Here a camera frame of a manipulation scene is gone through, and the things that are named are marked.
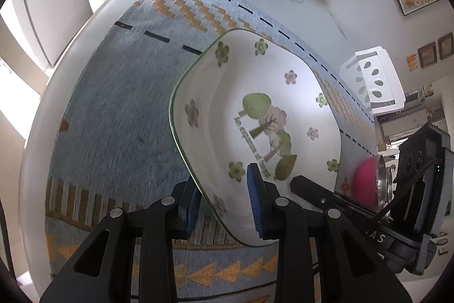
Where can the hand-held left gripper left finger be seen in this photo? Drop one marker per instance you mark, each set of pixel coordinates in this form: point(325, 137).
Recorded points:
point(191, 210)

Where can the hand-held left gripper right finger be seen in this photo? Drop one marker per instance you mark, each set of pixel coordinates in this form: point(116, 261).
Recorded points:
point(255, 196)

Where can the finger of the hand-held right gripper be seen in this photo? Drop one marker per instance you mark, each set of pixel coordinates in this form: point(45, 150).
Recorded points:
point(315, 194)

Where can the pink steel bowl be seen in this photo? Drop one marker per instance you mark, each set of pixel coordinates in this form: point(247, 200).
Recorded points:
point(365, 178)

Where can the small white floral plate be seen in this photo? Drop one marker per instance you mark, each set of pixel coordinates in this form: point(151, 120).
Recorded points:
point(227, 104)

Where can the patterned blue woven table mat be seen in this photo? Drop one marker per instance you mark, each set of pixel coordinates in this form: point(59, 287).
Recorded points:
point(117, 111)

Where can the white refrigerator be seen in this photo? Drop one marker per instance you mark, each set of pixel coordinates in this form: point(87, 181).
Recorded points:
point(56, 15)

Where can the yellow wall hooks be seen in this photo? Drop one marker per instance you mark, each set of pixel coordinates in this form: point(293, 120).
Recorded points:
point(412, 62)

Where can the small framed wall picture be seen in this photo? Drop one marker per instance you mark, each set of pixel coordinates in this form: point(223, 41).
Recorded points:
point(446, 46)
point(427, 54)

